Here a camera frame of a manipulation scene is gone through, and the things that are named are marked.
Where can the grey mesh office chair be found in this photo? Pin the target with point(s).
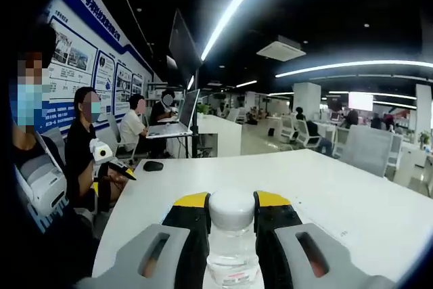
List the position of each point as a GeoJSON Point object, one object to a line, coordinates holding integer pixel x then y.
{"type": "Point", "coordinates": [367, 148]}

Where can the white office chair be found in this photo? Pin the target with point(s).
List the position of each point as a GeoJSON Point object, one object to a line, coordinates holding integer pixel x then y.
{"type": "Point", "coordinates": [301, 136]}

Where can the straight ceiling light strip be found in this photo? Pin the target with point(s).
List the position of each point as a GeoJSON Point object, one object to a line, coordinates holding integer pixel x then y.
{"type": "Point", "coordinates": [238, 1]}

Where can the white counter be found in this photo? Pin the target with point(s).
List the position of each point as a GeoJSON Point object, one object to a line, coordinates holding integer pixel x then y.
{"type": "Point", "coordinates": [220, 133]}

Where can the laptop stand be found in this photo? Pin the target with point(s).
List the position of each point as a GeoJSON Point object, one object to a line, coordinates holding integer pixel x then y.
{"type": "Point", "coordinates": [195, 143]}

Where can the white chest device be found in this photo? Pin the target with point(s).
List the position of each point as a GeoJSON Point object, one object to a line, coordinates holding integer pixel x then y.
{"type": "Point", "coordinates": [44, 180]}

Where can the hanging black monitor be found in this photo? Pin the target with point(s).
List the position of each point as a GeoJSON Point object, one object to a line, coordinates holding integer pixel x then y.
{"type": "Point", "coordinates": [182, 45]}

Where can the long curved ceiling light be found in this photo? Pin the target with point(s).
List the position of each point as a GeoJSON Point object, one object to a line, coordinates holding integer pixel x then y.
{"type": "Point", "coordinates": [355, 64]}

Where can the white tabletop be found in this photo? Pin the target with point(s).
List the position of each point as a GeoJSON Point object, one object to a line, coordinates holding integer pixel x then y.
{"type": "Point", "coordinates": [338, 201]}

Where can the potted green plant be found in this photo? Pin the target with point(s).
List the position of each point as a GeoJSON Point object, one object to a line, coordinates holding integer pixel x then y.
{"type": "Point", "coordinates": [424, 138]}

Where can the pink white display screen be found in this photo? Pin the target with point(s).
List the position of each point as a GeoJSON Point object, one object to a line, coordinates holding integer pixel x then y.
{"type": "Point", "coordinates": [361, 101]}

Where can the person's black printed shirt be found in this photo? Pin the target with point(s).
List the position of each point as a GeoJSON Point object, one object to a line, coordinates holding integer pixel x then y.
{"type": "Point", "coordinates": [50, 251]}

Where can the silver laptop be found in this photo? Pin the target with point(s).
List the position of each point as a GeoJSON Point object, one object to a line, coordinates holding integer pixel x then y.
{"type": "Point", "coordinates": [189, 106]}

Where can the white shelf rack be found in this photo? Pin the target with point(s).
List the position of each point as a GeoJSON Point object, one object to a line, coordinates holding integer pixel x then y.
{"type": "Point", "coordinates": [159, 89]}

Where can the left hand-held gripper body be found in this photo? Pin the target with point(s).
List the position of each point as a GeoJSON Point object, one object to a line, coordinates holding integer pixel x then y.
{"type": "Point", "coordinates": [101, 152]}

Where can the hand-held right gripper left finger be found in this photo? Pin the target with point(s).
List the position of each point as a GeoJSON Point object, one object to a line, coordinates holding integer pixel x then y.
{"type": "Point", "coordinates": [169, 235]}

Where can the small green plant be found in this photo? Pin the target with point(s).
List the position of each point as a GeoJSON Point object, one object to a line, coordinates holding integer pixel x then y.
{"type": "Point", "coordinates": [203, 109]}

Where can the clear water bottle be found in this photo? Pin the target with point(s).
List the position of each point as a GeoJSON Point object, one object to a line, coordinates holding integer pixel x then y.
{"type": "Point", "coordinates": [231, 211]}

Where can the black computer mouse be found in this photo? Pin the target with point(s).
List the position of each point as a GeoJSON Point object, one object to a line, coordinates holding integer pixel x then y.
{"type": "Point", "coordinates": [153, 166]}

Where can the ceiling air conditioner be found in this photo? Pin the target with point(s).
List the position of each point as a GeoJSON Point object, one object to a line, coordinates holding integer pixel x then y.
{"type": "Point", "coordinates": [280, 48]}

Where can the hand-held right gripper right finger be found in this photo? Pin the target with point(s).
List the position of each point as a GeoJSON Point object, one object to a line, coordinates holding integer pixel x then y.
{"type": "Point", "coordinates": [287, 235]}

